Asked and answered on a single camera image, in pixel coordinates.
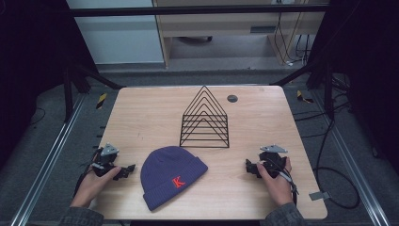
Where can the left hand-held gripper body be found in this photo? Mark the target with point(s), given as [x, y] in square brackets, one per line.
[106, 157]

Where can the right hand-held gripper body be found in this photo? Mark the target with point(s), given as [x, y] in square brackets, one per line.
[271, 160]

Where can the person's left hand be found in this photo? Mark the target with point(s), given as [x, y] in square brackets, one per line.
[94, 185]

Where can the person's right hand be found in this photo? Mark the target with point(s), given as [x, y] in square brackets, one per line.
[277, 188]

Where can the purple knit beanie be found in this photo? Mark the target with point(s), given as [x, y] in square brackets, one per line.
[171, 175]

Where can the yellow black striped tape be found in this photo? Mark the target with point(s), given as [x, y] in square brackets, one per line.
[101, 101]
[302, 96]

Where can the grey tape piece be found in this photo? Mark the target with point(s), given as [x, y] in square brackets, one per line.
[319, 196]

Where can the round grey table grommet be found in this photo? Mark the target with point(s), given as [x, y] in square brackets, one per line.
[232, 98]

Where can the black metal stand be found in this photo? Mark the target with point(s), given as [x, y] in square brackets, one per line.
[327, 91]
[67, 94]

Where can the white cabinet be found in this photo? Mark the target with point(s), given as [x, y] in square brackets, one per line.
[119, 40]

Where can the light wooden desk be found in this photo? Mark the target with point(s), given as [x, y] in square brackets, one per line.
[219, 28]

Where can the aluminium floor rail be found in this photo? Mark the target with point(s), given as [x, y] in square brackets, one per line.
[354, 163]
[47, 163]

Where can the black frame crossbar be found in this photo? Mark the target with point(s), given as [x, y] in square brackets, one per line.
[194, 10]

